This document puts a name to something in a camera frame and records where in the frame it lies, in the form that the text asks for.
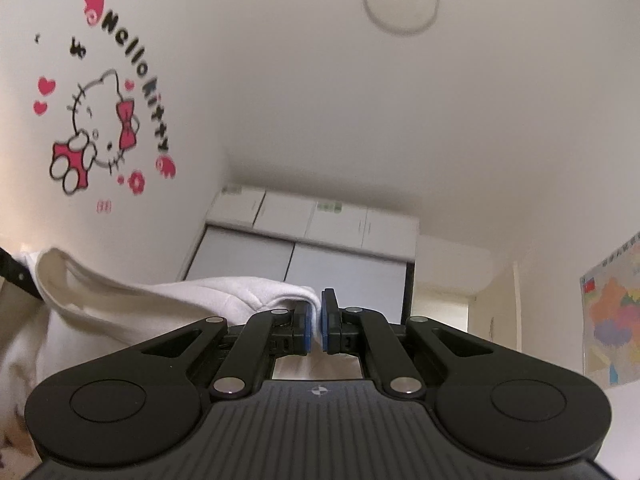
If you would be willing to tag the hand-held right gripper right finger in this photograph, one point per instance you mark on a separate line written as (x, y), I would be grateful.
(327, 325)

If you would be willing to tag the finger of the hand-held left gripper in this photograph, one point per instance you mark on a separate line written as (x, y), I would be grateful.
(17, 272)

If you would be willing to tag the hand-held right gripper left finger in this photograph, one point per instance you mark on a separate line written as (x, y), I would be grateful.
(306, 327)

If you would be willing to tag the white long-sleeve shirt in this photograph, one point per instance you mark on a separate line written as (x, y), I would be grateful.
(150, 310)

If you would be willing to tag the sliding door wardrobe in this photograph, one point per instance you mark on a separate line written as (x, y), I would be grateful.
(345, 270)

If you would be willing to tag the round ceiling lamp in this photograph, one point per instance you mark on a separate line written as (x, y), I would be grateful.
(400, 0)

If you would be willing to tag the cartoon cat wall decal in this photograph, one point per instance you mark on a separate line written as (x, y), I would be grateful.
(125, 120)

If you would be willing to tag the wall map poster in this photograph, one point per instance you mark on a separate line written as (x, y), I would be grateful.
(615, 310)

